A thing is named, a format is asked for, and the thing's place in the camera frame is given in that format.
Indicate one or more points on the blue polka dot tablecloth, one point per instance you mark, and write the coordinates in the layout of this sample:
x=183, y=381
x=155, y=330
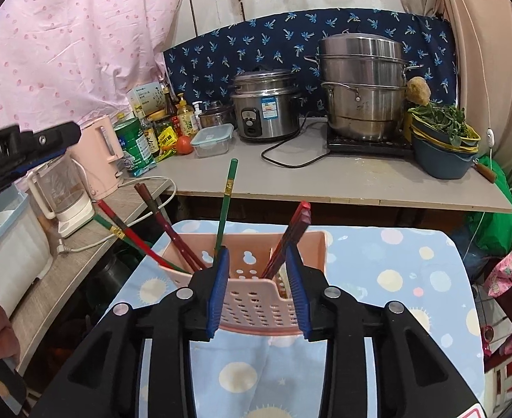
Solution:
x=412, y=278

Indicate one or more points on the silver rice cooker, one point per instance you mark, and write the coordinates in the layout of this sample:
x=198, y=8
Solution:
x=262, y=104

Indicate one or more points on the pink dotted sheet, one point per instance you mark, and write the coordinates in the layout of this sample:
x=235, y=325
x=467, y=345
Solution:
x=73, y=39

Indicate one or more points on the pink plastic chopstick basket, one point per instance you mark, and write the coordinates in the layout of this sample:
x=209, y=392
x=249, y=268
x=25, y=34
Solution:
x=247, y=305

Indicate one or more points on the yellow snack packet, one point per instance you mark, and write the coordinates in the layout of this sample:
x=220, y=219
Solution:
x=167, y=139

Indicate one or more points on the navy leaf print cloth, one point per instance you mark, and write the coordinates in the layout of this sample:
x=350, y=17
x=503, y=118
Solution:
x=247, y=52

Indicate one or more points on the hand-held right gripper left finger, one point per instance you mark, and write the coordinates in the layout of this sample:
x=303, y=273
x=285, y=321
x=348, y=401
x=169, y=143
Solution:
x=219, y=291

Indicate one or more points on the wooden counter board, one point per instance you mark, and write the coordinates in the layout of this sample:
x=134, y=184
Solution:
x=347, y=178
x=64, y=278

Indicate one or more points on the white storage box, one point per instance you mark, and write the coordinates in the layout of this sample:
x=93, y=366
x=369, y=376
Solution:
x=12, y=261

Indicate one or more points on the dark brown chopstick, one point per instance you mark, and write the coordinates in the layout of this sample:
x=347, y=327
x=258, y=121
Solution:
x=147, y=189
x=139, y=190

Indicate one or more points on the green plastic bag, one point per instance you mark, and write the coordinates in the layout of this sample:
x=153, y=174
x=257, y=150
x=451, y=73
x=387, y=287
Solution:
x=500, y=209

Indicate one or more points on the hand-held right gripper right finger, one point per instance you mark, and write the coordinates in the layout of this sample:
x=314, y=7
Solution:
x=297, y=291

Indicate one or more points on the green tin can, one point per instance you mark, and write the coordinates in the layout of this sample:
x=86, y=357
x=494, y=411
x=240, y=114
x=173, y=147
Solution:
x=134, y=148

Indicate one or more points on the pink electric kettle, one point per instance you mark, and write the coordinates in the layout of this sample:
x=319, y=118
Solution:
x=101, y=156

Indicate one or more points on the red tomato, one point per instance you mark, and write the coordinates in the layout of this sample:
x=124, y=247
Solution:
x=184, y=144

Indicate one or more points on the blue plastic basin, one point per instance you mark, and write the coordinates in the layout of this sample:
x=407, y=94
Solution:
x=439, y=159

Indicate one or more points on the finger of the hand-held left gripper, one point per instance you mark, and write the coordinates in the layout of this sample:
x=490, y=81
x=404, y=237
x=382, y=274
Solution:
x=51, y=139

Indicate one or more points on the white carton box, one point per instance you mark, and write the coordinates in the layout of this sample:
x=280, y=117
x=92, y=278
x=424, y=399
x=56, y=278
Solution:
x=144, y=98

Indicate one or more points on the clear lidded food container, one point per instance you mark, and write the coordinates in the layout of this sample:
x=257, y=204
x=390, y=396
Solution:
x=212, y=141

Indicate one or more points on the small steel pot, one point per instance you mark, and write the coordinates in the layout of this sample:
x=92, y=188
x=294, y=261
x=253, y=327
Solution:
x=216, y=115

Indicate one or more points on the yellow-brown lumpy object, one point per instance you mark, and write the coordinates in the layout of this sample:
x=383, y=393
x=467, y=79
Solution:
x=417, y=89

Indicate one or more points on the white glass kettle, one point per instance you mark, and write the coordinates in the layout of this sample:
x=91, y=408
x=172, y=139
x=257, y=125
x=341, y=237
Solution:
x=64, y=196

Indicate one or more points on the yellow rimmed basin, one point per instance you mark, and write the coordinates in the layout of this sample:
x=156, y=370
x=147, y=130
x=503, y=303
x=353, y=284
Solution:
x=469, y=139

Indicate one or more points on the stainless steel steamer pot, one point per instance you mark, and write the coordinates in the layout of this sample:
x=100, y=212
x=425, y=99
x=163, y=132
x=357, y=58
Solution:
x=360, y=87

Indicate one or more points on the green leafy vegetables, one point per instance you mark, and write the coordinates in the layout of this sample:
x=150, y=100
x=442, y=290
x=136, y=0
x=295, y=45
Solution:
x=439, y=117

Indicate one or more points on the beige curtain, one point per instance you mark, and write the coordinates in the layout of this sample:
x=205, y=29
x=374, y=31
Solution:
x=491, y=52

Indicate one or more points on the black induction cooker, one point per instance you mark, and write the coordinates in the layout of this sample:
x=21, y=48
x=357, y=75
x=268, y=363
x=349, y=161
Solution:
x=369, y=146

